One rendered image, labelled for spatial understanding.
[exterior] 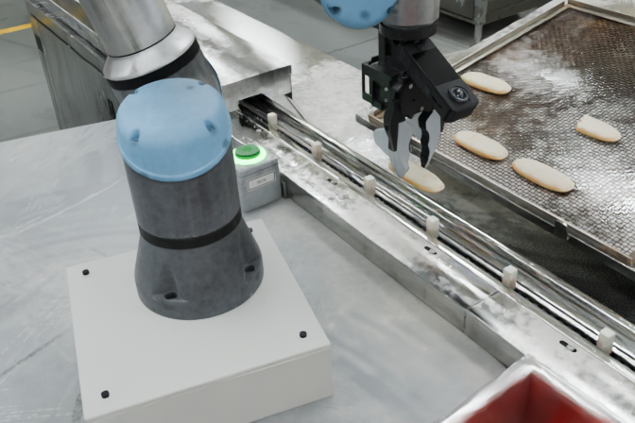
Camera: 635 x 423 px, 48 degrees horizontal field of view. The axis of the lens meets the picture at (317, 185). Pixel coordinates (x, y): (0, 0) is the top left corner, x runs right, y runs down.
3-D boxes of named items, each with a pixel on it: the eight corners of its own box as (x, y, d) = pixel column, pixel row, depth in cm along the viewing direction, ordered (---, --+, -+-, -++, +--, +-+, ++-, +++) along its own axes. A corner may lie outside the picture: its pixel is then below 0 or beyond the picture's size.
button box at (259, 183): (222, 211, 118) (214, 152, 112) (264, 194, 122) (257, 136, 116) (248, 234, 112) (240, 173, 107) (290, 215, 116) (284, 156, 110)
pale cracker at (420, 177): (382, 167, 102) (382, 160, 101) (402, 158, 103) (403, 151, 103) (430, 196, 95) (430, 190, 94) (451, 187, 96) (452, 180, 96)
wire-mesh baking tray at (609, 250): (368, 121, 121) (367, 113, 120) (568, 5, 139) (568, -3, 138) (630, 268, 86) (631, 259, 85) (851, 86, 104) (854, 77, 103)
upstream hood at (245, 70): (19, -19, 219) (11, -47, 215) (77, -30, 228) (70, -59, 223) (211, 127, 131) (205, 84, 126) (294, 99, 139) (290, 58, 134)
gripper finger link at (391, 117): (404, 143, 97) (413, 81, 93) (413, 147, 95) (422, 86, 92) (377, 149, 94) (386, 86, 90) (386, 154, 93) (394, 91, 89)
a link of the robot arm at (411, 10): (454, -15, 86) (401, 1, 82) (452, 23, 88) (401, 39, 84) (411, -27, 91) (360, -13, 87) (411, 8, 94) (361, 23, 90)
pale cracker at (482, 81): (455, 80, 125) (455, 76, 125) (471, 71, 127) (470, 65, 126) (502, 98, 118) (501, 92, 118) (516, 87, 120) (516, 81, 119)
